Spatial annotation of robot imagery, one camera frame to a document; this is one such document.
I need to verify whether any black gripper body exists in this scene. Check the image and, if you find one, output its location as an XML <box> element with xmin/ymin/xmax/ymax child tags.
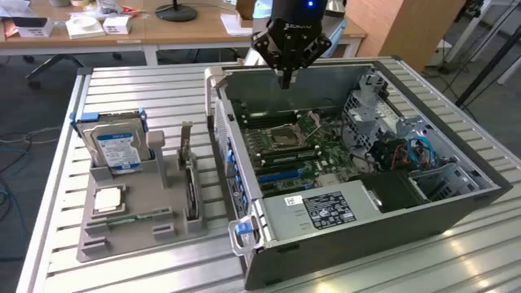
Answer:
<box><xmin>267</xmin><ymin>0</ymin><xmax>327</xmax><ymax>71</ymax></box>

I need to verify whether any low-profile Nvidia graphics card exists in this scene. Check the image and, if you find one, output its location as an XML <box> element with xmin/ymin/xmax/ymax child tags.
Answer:
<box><xmin>178</xmin><ymin>121</ymin><xmax>204</xmax><ymax>221</ymax></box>

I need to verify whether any white paper stack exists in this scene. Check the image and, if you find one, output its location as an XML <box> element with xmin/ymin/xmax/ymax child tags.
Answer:
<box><xmin>220</xmin><ymin>13</ymin><xmax>256</xmax><ymax>37</ymax></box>

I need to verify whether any brown cardboard box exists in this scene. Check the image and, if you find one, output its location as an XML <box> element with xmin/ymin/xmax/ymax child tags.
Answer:
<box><xmin>236</xmin><ymin>0</ymin><xmax>256</xmax><ymax>21</ymax></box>

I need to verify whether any wooden cabinet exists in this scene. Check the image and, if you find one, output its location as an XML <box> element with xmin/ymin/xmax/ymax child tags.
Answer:
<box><xmin>346</xmin><ymin>0</ymin><xmax>468</xmax><ymax>67</ymax></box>

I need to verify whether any socket cover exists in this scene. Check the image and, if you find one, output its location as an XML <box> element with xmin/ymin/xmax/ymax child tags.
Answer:
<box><xmin>296</xmin><ymin>110</ymin><xmax>326</xmax><ymax>137</ymax></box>

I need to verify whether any black round lamp base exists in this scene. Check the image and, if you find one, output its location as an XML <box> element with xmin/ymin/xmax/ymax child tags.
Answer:
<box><xmin>154</xmin><ymin>0</ymin><xmax>199</xmax><ymax>22</ymax></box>

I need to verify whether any metal drive cage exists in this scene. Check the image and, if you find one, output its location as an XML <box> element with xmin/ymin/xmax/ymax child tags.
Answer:
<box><xmin>342</xmin><ymin>71</ymin><xmax>399</xmax><ymax>147</ymax></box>

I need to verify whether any CPU socket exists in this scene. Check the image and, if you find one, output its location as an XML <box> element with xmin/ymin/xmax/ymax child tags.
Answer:
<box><xmin>264</xmin><ymin>125</ymin><xmax>304</xmax><ymax>150</ymax></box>

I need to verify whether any installed RAM stick with label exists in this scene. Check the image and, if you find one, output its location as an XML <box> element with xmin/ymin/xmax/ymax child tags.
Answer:
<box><xmin>264</xmin><ymin>149</ymin><xmax>319</xmax><ymax>165</ymax></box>

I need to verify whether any green motherboard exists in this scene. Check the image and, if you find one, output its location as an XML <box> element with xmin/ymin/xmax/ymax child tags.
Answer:
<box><xmin>240</xmin><ymin>109</ymin><xmax>363</xmax><ymax>199</ymax></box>

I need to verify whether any blue plastic slot retainer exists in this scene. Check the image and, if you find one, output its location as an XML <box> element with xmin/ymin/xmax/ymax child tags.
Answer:
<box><xmin>223</xmin><ymin>136</ymin><xmax>251</xmax><ymax>214</ymax></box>

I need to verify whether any small white printed box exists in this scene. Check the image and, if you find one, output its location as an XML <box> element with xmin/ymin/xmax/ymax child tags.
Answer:
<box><xmin>102</xmin><ymin>15</ymin><xmax>132</xmax><ymax>35</ymax></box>

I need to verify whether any blue expansion slot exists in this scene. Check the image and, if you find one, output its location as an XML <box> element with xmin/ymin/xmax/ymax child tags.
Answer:
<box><xmin>259</xmin><ymin>169</ymin><xmax>310</xmax><ymax>184</ymax></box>

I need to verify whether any black stand pole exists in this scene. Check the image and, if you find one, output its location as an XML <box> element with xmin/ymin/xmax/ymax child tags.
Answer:
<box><xmin>456</xmin><ymin>27</ymin><xmax>521</xmax><ymax>107</ymax></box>

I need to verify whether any white box with round insert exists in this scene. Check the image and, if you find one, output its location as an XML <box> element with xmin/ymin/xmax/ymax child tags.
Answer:
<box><xmin>64</xmin><ymin>15</ymin><xmax>103</xmax><ymax>40</ymax></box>

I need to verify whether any hard disk in blue caddy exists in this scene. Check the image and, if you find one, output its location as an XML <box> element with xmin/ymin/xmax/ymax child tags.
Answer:
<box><xmin>70</xmin><ymin>108</ymin><xmax>148</xmax><ymax>175</ymax></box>

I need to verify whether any black office chair base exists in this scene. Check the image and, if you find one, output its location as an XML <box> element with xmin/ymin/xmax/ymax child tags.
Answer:
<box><xmin>24</xmin><ymin>53</ymin><xmax>123</xmax><ymax>89</ymax></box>

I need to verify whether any metal disk bay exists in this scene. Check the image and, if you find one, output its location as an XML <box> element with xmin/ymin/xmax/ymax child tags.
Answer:
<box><xmin>409</xmin><ymin>163</ymin><xmax>481</xmax><ymax>202</ymax></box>

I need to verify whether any silver power supply with label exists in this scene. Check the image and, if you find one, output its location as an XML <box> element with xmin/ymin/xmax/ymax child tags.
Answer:
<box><xmin>260</xmin><ymin>179</ymin><xmax>383</xmax><ymax>242</ymax></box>

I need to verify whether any grey printed parts rack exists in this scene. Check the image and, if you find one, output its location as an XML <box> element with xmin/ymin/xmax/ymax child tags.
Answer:
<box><xmin>76</xmin><ymin>129</ymin><xmax>211</xmax><ymax>263</ymax></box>

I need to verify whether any white box with black top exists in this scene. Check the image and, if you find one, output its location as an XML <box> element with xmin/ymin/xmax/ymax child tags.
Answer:
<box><xmin>12</xmin><ymin>16</ymin><xmax>54</xmax><ymax>38</ymax></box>

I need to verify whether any silver CPU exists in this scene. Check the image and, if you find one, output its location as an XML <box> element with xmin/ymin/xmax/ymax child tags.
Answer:
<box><xmin>94</xmin><ymin>187</ymin><xmax>128</xmax><ymax>214</ymax></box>

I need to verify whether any green RAM stick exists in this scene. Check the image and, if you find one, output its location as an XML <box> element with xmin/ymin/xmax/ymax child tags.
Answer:
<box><xmin>87</xmin><ymin>210</ymin><xmax>172</xmax><ymax>230</ymax></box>

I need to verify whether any dark grey open PC case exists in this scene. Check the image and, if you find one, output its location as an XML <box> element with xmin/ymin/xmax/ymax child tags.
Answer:
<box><xmin>203</xmin><ymin>59</ymin><xmax>515</xmax><ymax>291</ymax></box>

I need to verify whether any wooden desk with white frame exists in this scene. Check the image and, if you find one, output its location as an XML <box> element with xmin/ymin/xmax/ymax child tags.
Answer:
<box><xmin>0</xmin><ymin>0</ymin><xmax>368</xmax><ymax>67</ymax></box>

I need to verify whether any red wire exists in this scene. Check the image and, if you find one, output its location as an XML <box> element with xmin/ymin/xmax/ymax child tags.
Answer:
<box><xmin>391</xmin><ymin>143</ymin><xmax>408</xmax><ymax>170</ymax></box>

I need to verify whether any blue wire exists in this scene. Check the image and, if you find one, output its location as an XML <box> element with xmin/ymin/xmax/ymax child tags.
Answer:
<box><xmin>409</xmin><ymin>137</ymin><xmax>439</xmax><ymax>170</ymax></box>

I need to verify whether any white floor cable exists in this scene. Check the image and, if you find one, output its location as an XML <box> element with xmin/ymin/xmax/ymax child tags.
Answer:
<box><xmin>0</xmin><ymin>125</ymin><xmax>62</xmax><ymax>144</ymax></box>

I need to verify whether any blue floor cable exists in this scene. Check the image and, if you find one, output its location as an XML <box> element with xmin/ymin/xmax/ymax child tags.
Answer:
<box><xmin>0</xmin><ymin>146</ymin><xmax>32</xmax><ymax>260</ymax></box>

